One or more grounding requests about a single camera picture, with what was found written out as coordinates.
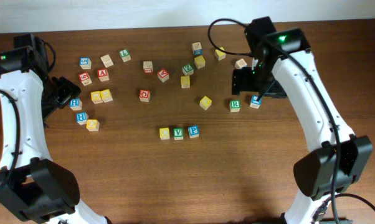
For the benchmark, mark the blue S block right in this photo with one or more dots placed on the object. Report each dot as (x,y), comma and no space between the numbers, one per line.
(255,102)

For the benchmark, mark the plain block right centre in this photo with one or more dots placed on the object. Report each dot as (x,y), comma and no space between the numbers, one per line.
(240,63)

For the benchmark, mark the yellow C block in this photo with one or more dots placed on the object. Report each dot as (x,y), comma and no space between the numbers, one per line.
(164,133)

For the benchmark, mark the green Z block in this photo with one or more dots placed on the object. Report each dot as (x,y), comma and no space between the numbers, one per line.
(188,70)

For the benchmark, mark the yellow O block pair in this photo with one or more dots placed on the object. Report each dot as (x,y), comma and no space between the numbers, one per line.
(96,97)

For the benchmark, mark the yellow block top right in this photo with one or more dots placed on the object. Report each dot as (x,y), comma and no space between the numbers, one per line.
(219,55)

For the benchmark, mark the green L block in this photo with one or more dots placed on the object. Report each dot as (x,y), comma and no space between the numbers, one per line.
(125,55)

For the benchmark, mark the green R block lower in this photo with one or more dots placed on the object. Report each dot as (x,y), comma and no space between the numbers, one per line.
(234,106)

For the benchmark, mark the blue h block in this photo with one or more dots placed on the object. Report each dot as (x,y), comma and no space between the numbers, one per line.
(81,118)
(76,104)

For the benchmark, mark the yellow G block pair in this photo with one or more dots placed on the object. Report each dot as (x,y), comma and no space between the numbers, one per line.
(106,95)

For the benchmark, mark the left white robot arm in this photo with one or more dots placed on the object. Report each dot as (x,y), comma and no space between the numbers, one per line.
(32,186)

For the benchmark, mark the yellow block centre lower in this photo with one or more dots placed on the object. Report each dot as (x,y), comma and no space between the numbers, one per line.
(205,103)

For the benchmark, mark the yellow block above Z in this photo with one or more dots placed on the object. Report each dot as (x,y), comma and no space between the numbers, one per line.
(199,62)

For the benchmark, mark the red A block tilted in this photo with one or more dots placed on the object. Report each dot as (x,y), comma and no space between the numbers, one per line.
(163,75)

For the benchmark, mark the yellow O block left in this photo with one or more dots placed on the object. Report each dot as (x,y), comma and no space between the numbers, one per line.
(93,125)

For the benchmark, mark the blue P block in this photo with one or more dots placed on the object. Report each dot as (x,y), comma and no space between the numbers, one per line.
(193,131)

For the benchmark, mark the plain wooden block left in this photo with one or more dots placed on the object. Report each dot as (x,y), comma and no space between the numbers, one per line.
(107,61)

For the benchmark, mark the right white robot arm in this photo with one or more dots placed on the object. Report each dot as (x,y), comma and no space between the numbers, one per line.
(284,66)

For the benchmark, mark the plain block red side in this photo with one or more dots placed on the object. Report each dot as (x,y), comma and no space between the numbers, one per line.
(148,66)

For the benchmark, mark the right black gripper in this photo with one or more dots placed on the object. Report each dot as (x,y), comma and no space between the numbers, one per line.
(241,82)

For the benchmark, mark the red O block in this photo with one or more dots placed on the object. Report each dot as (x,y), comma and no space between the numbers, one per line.
(144,95)

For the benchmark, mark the red A block left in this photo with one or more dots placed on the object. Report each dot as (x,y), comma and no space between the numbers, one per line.
(103,75)

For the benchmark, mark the green V block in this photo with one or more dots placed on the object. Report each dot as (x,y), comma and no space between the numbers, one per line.
(178,133)

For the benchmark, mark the yellow block below Z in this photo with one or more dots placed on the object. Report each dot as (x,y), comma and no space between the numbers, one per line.
(185,82)

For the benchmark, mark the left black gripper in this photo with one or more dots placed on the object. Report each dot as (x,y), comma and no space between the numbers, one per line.
(64,94)

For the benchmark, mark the blue block far left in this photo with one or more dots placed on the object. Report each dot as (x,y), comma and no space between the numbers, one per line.
(85,63)

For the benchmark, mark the blue H block lower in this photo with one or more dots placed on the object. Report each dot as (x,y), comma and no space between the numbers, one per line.
(81,118)

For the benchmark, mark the blue H block upper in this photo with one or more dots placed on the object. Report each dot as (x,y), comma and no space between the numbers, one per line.
(76,104)

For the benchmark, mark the plain block blue side top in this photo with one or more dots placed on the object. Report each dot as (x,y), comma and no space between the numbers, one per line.
(197,48)

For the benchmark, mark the red nine block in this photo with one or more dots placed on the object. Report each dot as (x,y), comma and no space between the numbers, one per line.
(85,78)

